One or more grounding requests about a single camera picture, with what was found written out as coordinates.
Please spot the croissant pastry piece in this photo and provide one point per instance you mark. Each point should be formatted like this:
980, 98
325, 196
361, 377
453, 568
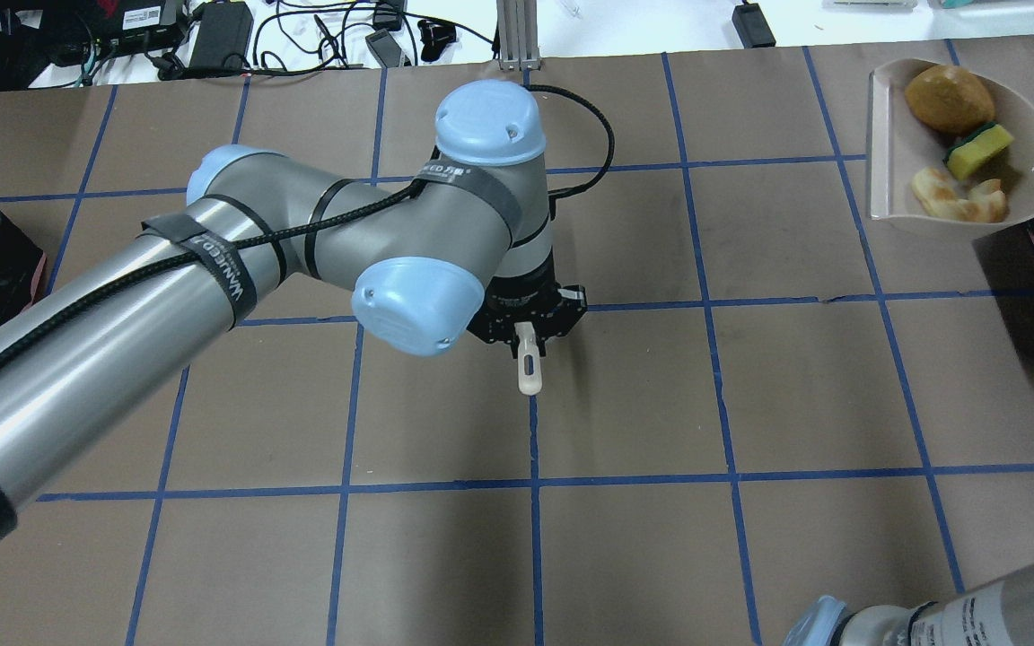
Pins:
941, 196

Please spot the beige hand brush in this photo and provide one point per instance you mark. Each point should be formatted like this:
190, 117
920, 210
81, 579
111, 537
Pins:
530, 379

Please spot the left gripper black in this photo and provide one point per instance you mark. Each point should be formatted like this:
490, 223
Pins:
529, 291

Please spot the black power brick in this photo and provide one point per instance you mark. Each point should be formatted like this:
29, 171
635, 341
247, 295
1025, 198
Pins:
223, 33

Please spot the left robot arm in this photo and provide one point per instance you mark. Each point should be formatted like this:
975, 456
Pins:
465, 248

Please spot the black phone on desk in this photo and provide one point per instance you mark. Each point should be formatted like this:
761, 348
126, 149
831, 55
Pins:
385, 49

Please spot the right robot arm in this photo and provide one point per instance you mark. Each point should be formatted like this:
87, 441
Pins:
1000, 612

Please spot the aluminium frame post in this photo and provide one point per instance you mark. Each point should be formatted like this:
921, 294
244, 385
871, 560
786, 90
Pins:
517, 35

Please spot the yellow green sponge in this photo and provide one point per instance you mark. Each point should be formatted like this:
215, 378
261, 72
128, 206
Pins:
974, 151

